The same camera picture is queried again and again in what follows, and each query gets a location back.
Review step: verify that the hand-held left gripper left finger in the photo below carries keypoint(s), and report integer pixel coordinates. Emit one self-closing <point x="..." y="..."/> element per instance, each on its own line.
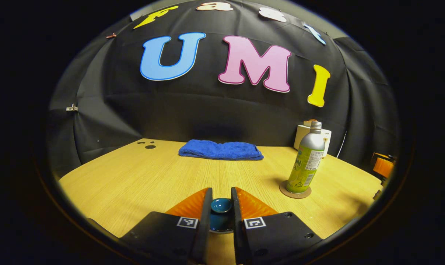
<point x="204" y="239"/>

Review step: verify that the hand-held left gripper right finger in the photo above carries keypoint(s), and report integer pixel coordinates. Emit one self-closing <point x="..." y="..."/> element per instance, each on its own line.
<point x="239" y="243"/>

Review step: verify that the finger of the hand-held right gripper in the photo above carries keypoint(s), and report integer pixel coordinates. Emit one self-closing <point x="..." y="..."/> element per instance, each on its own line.
<point x="382" y="167"/>

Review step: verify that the round brown coaster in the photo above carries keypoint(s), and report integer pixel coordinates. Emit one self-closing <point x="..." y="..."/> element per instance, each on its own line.
<point x="295" y="195"/>

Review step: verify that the silver water bottle green label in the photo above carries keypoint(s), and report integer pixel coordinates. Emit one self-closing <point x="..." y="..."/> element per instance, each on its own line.
<point x="307" y="162"/>

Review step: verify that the brown bread slice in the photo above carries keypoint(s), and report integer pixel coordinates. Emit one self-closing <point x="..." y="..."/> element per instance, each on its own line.
<point x="308" y="122"/>

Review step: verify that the white toaster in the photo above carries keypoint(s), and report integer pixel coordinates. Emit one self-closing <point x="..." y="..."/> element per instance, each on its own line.
<point x="300" y="136"/>

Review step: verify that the blue folded towel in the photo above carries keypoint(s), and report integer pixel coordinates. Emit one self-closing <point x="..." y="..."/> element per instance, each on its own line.
<point x="220" y="150"/>

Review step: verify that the black backdrop cloth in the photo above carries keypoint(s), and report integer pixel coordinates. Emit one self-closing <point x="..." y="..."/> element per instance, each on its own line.
<point x="207" y="110"/>

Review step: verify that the silver cloth clip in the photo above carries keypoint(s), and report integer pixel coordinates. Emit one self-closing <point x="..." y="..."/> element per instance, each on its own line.
<point x="72" y="108"/>

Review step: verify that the red cloth clip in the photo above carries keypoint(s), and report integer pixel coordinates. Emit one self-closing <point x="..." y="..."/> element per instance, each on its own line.
<point x="111" y="35"/>

